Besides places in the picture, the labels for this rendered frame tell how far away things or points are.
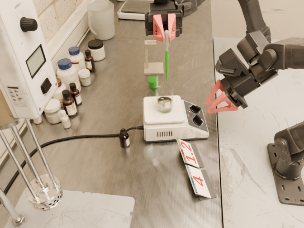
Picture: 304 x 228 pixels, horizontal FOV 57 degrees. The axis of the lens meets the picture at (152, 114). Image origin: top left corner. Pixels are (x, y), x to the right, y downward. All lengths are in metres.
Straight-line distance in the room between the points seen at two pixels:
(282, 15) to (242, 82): 1.66
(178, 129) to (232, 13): 1.57
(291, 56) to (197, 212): 0.42
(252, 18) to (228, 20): 1.18
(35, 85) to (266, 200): 0.63
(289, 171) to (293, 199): 0.07
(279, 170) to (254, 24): 0.57
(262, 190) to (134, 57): 0.78
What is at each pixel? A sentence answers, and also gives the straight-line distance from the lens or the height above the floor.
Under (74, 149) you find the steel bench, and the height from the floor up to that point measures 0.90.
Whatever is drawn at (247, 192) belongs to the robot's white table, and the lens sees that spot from 0.81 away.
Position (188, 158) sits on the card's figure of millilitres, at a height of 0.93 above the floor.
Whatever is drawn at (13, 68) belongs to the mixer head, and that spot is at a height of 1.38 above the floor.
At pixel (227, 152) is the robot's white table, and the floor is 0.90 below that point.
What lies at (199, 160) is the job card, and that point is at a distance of 0.84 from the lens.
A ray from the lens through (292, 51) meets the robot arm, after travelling 0.69.
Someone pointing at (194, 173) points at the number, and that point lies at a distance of 0.79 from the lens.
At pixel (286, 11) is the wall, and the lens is 2.37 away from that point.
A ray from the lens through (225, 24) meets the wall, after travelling 2.34.
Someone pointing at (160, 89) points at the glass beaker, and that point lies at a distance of 0.85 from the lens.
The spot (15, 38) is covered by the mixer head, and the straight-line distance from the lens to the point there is 0.36.
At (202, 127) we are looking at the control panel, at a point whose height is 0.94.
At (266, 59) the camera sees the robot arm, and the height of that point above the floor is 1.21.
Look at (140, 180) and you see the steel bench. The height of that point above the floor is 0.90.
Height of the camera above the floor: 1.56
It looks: 42 degrees down
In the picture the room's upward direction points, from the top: 2 degrees counter-clockwise
